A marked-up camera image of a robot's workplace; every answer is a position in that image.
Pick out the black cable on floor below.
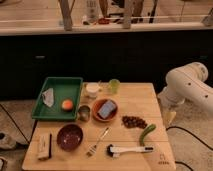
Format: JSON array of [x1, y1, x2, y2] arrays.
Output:
[[165, 125, 213, 152]]

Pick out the green cucumber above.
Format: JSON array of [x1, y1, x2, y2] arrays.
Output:
[[139, 124, 156, 146]]

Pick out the dark grape bunch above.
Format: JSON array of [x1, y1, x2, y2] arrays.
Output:
[[122, 116, 147, 129]]

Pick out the purple bowl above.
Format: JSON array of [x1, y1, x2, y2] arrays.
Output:
[[57, 124, 83, 152]]

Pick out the wooden table leg right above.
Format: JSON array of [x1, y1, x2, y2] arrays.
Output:
[[123, 0, 133, 29]]

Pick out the small metal cup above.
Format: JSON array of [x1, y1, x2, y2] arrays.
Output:
[[78, 105, 90, 122]]

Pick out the green plastic tray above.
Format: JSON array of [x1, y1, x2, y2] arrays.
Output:
[[32, 77, 83, 121]]

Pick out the orange fruit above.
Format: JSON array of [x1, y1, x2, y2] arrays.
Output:
[[61, 99, 73, 111]]

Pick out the white cup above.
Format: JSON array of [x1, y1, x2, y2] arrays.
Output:
[[86, 83, 100, 98]]

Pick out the blue sponge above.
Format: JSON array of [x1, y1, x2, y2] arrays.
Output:
[[98, 100, 116, 119]]

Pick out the wooden table leg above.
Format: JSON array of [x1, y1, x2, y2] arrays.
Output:
[[123, 0, 133, 29], [59, 0, 72, 31]]

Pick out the crumpled white paper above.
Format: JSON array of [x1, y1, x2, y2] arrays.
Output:
[[42, 88, 54, 107]]

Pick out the orange bowl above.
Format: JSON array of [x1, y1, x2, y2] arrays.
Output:
[[92, 99, 118, 122]]

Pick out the silver fork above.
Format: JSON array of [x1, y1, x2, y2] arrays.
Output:
[[86, 128, 109, 157]]

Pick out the wooden block with black strip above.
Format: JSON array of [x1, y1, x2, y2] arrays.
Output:
[[37, 133, 52, 160]]

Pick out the green translucent cup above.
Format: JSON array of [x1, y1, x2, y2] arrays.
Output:
[[109, 79, 120, 94]]

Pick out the wooden table leg left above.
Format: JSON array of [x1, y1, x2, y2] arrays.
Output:
[[59, 0, 72, 31]]

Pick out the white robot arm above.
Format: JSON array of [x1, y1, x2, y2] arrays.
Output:
[[158, 62, 213, 114]]

